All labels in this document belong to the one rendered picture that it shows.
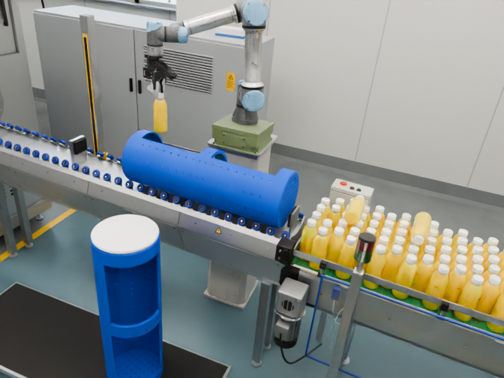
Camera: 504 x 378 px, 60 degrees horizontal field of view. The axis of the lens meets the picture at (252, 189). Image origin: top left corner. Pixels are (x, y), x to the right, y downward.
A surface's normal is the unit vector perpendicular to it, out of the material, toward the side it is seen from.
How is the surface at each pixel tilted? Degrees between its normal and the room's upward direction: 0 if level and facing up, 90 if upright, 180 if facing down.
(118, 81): 90
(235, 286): 90
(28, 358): 0
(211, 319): 0
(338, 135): 90
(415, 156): 90
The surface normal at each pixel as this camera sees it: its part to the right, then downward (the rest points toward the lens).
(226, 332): 0.08, -0.87
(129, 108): -0.36, 0.43
